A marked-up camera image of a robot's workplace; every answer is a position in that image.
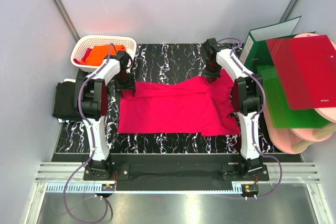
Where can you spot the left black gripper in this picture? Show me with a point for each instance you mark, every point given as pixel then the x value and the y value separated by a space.
pixel 129 86

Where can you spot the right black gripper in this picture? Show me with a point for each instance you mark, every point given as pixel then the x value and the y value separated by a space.
pixel 212 76

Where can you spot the magenta t shirt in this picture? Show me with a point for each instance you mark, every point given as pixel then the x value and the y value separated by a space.
pixel 192 106

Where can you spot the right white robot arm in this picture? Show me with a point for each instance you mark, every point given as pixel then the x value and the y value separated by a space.
pixel 247 98

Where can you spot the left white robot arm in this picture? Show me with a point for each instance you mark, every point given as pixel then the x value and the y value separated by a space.
pixel 91 101

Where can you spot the orange t shirt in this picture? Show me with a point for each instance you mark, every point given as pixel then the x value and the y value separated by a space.
pixel 96 55

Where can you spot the green lever arch binder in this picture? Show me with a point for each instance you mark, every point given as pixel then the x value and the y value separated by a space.
pixel 255 51

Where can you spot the white plastic basket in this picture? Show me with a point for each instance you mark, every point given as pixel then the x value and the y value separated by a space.
pixel 90 41

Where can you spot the folded black t shirt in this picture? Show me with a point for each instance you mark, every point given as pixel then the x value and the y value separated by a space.
pixel 64 107

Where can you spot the green plastic folder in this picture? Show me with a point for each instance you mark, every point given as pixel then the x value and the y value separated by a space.
pixel 282 116

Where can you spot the red plastic folder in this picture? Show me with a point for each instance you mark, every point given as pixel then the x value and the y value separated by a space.
pixel 306 70

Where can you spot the pink round wooden stool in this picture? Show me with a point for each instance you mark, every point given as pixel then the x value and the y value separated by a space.
pixel 294 141

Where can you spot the aluminium rail frame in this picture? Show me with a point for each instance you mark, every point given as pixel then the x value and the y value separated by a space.
pixel 293 194

